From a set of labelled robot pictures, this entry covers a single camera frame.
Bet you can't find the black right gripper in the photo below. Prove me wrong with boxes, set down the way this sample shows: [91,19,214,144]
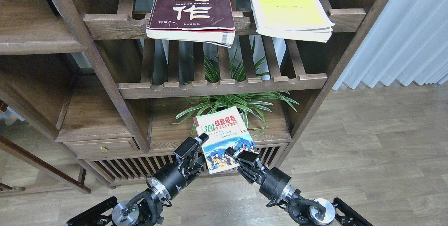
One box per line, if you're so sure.
[225,147,293,201]

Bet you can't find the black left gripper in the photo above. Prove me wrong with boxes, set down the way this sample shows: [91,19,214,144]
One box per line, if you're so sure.
[149,133,209,200]

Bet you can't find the small white landscape-cover book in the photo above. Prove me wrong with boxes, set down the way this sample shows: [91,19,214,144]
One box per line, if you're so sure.
[194,106,258,174]

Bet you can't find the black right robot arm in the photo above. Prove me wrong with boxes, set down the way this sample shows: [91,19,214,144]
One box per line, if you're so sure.
[225,147,371,226]

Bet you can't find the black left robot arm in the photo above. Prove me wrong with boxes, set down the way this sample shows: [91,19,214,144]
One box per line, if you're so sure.
[66,133,209,226]

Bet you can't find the green spider plant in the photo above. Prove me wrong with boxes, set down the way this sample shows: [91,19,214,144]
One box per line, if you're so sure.
[172,52,299,133]

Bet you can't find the brass drawer knob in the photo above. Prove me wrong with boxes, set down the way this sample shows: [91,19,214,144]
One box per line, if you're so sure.
[99,145,108,153]

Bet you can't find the dark wooden bookshelf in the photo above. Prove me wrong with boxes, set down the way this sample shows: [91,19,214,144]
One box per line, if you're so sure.
[1,0,389,187]

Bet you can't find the dark red book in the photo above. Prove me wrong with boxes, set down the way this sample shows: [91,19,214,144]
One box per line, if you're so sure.
[146,0,236,48]

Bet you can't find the yellow-green cover book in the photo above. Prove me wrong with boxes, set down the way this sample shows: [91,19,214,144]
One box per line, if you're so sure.
[251,0,334,43]

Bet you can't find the white curtain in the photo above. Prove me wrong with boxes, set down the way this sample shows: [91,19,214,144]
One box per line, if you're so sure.
[333,0,448,90]

